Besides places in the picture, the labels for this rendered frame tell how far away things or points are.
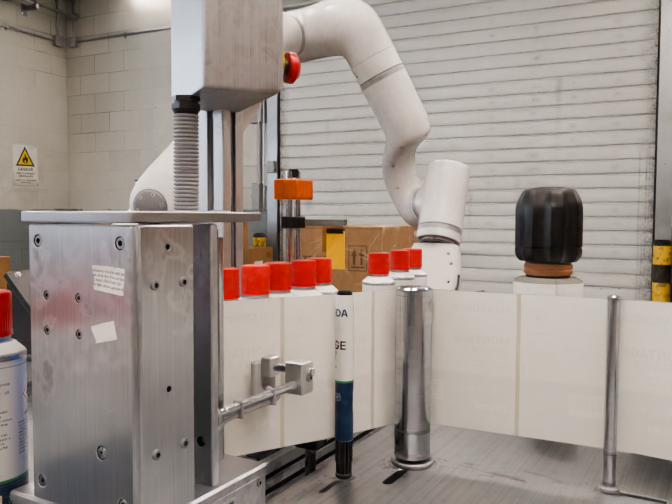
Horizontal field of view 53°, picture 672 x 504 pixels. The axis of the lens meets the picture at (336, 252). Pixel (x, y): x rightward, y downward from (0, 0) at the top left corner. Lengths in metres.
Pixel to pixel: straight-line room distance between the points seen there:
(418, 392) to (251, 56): 0.42
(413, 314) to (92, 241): 0.35
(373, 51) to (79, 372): 0.92
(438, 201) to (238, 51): 0.59
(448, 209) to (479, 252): 4.01
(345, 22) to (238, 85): 0.51
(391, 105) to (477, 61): 4.16
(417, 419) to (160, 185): 0.80
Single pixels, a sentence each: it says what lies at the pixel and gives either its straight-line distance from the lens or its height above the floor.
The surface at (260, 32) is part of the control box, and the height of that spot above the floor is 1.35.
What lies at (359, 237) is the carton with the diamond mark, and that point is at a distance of 1.51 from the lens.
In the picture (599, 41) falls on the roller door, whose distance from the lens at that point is 5.28.
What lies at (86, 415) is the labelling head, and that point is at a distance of 0.49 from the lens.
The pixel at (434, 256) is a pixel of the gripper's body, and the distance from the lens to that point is 1.26.
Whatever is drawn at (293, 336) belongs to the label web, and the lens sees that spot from 0.66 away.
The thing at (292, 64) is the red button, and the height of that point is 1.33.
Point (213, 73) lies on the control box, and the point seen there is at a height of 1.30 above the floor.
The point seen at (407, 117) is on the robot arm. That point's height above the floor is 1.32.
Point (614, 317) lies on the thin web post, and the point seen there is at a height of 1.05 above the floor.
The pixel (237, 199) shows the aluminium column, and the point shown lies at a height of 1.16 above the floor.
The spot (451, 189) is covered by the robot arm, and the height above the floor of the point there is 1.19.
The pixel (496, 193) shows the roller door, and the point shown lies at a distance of 5.25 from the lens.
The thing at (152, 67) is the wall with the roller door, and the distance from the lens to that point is 7.14.
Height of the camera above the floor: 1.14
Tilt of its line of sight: 3 degrees down
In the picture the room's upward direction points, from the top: straight up
